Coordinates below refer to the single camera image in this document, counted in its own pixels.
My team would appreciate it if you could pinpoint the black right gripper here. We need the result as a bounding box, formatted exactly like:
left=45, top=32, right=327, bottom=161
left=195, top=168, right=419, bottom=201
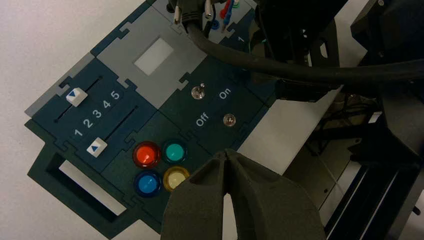
left=253, top=0, right=349, bottom=68

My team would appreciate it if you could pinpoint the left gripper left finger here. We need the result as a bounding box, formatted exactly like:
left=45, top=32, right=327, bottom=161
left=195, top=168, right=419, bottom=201
left=160, top=149, right=230, bottom=240

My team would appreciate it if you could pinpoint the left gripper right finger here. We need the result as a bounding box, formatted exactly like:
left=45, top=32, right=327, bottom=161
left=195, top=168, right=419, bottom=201
left=227, top=149, right=328, bottom=240

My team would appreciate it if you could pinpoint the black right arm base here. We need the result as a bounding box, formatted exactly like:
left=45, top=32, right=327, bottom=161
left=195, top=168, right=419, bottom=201
left=347, top=86, right=424, bottom=167

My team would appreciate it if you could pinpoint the yellow round push button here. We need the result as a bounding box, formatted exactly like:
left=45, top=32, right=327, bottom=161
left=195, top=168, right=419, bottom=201
left=162, top=166, right=191, bottom=193

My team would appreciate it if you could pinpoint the blue round push button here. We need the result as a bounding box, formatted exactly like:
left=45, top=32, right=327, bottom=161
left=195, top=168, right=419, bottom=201
left=133, top=170, right=163, bottom=199

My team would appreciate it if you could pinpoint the teal round push button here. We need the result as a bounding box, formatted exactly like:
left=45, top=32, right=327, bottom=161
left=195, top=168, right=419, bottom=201
left=161, top=139, right=188, bottom=165

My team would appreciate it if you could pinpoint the red round push button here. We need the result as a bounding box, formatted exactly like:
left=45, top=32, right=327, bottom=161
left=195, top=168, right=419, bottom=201
left=132, top=141, right=162, bottom=169

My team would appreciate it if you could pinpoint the white slider cap blue triangle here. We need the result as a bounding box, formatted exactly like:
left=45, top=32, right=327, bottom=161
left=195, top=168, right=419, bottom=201
left=65, top=87, right=89, bottom=108
left=86, top=136, right=109, bottom=159

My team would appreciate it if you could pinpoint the dark teal grey control box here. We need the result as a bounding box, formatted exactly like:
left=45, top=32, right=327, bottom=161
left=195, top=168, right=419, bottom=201
left=23, top=0, right=342, bottom=240

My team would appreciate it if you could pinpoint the grey rectangular display window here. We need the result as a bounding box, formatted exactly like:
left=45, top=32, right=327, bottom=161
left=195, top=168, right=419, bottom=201
left=133, top=37, right=175, bottom=76

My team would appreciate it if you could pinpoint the thick black camera cable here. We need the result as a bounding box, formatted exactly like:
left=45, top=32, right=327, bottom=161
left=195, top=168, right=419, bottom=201
left=178, top=0, right=424, bottom=88

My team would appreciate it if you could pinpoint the red banana plug cable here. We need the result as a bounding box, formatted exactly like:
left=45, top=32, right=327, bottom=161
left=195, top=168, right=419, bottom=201
left=219, top=0, right=233, bottom=19

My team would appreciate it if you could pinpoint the metal toggle switch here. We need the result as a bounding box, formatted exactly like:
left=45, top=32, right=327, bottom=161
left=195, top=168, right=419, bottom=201
left=222, top=113, right=237, bottom=128
left=191, top=83, right=206, bottom=101

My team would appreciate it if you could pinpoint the black metal stand frame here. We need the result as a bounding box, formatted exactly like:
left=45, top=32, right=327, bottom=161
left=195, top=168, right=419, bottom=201
left=322, top=162, right=424, bottom=240

